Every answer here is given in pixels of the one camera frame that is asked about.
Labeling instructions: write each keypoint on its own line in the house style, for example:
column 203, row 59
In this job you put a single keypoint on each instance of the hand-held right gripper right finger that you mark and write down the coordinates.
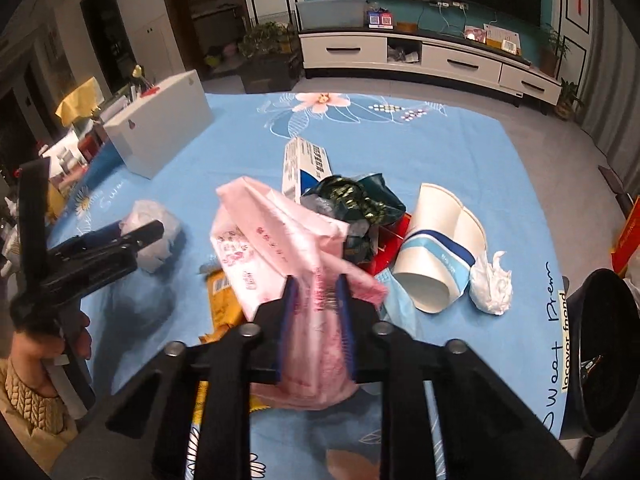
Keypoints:
column 345, row 322

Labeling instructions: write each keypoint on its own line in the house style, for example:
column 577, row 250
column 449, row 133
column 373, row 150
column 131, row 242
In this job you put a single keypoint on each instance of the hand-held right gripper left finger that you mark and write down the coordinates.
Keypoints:
column 288, row 325

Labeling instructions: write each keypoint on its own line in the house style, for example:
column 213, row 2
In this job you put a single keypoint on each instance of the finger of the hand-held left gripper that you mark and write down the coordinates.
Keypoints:
column 100, row 267
column 102, row 234

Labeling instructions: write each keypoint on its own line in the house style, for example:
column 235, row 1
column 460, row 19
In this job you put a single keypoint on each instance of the clear plastic bag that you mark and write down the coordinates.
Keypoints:
column 169, row 249

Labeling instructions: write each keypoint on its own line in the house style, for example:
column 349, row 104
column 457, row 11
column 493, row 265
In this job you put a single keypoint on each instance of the orange snack wrapper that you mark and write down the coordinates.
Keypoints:
column 225, row 300

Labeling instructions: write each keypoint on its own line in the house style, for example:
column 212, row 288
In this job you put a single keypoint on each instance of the red cigarette pack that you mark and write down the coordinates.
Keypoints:
column 387, row 250

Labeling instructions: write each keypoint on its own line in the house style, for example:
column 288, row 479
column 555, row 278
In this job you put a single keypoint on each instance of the pink plastic packet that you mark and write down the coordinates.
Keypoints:
column 260, row 240

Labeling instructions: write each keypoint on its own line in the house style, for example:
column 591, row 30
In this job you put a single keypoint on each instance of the dark green foil wrapper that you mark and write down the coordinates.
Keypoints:
column 360, row 200

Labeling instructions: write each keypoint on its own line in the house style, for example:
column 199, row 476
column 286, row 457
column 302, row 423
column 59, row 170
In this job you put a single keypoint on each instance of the white blue medicine box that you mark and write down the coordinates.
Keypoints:
column 305, row 165

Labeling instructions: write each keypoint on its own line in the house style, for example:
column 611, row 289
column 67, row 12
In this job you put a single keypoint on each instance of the black round bin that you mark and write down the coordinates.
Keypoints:
column 600, row 310

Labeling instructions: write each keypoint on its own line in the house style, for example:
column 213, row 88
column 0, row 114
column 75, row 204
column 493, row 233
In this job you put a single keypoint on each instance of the person's left forearm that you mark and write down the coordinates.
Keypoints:
column 25, row 410

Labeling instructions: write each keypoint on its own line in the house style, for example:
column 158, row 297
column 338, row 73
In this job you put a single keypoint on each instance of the person's left hand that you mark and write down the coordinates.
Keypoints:
column 27, row 350

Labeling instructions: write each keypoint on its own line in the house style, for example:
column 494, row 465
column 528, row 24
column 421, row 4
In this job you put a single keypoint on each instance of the white paper cup blue band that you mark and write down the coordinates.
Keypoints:
column 435, row 260

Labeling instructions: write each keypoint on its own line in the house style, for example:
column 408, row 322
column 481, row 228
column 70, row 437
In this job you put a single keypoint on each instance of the yellow cloth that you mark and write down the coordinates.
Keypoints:
column 80, row 100

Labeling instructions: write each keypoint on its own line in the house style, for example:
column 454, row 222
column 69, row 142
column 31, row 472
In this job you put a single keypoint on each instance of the white cardboard box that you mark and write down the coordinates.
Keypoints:
column 160, row 120

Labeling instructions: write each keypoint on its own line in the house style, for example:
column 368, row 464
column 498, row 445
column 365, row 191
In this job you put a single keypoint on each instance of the white crumpled tissue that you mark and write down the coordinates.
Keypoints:
column 492, row 287

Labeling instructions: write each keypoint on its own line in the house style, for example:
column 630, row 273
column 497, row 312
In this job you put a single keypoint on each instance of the leafy potted plant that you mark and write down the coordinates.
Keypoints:
column 267, row 40

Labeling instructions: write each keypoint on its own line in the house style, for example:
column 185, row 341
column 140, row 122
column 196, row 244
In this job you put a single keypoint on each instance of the white television cabinet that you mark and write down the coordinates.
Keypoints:
column 360, row 50

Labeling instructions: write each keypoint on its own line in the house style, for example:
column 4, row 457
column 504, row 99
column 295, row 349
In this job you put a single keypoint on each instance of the red shopping bag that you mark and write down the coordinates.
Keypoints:
column 627, row 245

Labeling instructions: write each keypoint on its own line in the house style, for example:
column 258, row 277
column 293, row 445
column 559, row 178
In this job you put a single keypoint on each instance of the dark brown floor mat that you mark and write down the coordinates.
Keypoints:
column 615, row 182

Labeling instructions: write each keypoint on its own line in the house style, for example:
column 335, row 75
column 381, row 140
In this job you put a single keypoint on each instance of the small red blue box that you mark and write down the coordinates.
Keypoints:
column 380, row 18

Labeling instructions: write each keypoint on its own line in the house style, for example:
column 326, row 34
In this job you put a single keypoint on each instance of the translucent storage box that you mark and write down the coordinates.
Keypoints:
column 327, row 15

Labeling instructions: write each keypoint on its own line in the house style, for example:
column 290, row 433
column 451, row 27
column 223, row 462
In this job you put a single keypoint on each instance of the small potted plant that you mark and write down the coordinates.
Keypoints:
column 567, row 102

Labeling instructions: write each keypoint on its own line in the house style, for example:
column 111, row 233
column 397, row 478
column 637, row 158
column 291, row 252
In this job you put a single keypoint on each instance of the pink photo card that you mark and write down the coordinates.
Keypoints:
column 475, row 34

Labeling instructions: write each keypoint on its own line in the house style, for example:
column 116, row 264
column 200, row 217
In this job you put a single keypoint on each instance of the desk calendar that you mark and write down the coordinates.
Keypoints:
column 502, row 37

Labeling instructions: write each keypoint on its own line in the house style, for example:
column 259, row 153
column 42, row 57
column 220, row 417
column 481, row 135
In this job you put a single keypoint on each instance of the tall potted plant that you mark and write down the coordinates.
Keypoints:
column 552, row 55

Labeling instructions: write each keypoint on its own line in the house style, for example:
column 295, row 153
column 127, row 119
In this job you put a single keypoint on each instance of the grey curtain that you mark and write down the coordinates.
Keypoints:
column 605, row 100

